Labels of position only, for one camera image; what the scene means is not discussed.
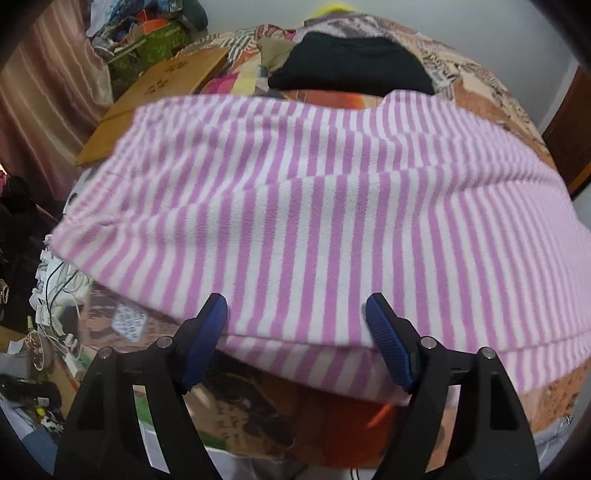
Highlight green bin with clutter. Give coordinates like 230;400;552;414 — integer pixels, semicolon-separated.
85;0;208;51

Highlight dark hanging clothes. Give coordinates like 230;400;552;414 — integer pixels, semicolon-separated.
0;171;56;324

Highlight striped brown curtain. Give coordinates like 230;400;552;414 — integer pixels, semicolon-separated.
0;0;116;208

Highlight black folded garment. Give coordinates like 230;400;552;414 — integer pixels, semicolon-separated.
268;31;435;97

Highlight brown folded board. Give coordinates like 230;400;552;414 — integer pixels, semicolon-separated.
75;47;232;167

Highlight pink striped pants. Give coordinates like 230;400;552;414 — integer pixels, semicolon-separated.
48;90;591;407

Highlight olive green garment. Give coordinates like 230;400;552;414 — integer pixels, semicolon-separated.
256;37;296;72

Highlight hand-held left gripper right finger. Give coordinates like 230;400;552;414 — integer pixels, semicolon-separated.
365;293;541;480

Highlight green storage box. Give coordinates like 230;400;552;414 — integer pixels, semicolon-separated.
108;21;204;79

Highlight printed blanket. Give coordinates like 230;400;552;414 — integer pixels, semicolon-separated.
60;11;583;472

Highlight white power strip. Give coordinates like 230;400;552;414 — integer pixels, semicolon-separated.
65;337;86;377

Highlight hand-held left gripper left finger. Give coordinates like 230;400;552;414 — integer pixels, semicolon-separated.
54;293;229;480

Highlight tangle of white cables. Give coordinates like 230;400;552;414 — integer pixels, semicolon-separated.
32;249;93;352

